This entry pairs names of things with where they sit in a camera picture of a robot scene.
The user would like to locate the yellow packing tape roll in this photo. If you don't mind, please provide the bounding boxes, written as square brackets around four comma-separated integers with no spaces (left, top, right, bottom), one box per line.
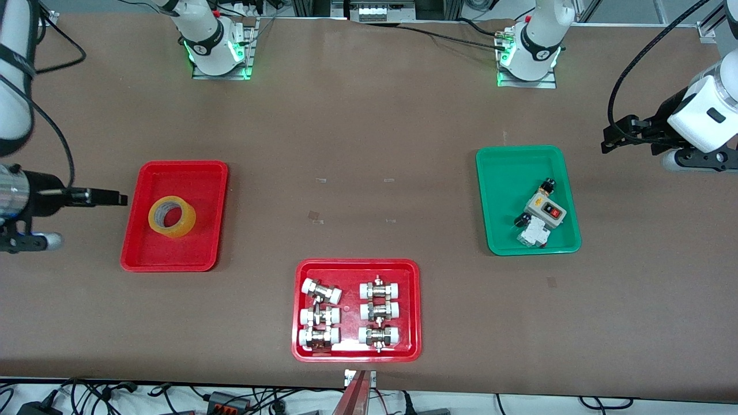
[148,196,197,238]

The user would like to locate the empty red plastic tray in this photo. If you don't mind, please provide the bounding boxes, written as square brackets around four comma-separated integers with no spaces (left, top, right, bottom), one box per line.
[120,160,229,272]

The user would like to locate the green plastic tray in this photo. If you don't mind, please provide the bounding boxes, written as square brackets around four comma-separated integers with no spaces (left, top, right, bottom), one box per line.
[476,145,583,256]

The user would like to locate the red tray with fittings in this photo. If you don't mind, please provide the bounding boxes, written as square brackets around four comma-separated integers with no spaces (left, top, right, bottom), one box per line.
[291,259,422,363]

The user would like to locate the white circuit breaker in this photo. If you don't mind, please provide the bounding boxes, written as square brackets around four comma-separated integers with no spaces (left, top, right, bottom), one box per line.
[517,220,549,248]

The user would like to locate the white-capped metal pipe fitting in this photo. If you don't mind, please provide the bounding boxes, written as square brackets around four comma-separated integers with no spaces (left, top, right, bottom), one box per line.
[299,327,341,351]
[360,301,400,322]
[302,278,342,305]
[358,325,400,352]
[300,305,341,327]
[360,277,401,300]

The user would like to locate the black orange connector block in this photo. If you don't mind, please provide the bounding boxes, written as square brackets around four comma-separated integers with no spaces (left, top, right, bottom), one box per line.
[206,391,254,415]

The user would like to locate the grey power strip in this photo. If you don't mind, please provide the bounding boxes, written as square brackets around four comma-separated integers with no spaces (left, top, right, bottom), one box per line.
[357,0,417,22]

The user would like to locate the red clamp bar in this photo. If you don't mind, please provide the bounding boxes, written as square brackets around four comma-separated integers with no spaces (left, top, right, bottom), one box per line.
[332,370,370,415]

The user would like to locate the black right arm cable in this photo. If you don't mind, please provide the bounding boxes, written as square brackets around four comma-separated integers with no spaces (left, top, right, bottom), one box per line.
[0,12,87,192]

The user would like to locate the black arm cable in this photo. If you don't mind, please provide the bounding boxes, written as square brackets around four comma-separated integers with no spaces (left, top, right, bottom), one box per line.
[607,0,713,145]
[0,12,87,192]

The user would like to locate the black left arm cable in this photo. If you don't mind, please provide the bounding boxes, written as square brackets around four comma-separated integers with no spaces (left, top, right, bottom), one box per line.
[607,0,713,145]

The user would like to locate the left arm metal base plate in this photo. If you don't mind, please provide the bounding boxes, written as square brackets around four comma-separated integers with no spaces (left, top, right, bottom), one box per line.
[497,26,558,89]

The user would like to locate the grey switch box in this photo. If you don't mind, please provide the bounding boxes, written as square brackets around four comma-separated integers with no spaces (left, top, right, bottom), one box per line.
[524,192,568,230]

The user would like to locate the black right arm cable strap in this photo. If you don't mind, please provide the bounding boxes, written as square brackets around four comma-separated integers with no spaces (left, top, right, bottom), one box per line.
[0,43,36,76]

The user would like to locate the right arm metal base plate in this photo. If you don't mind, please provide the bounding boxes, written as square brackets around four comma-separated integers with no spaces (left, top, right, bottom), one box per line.
[192,17,257,80]

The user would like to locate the black cable on table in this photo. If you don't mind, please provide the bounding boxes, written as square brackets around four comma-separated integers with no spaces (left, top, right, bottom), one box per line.
[398,22,509,50]

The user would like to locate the black cable loop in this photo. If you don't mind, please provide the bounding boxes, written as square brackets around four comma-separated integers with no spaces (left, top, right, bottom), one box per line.
[579,397,635,411]

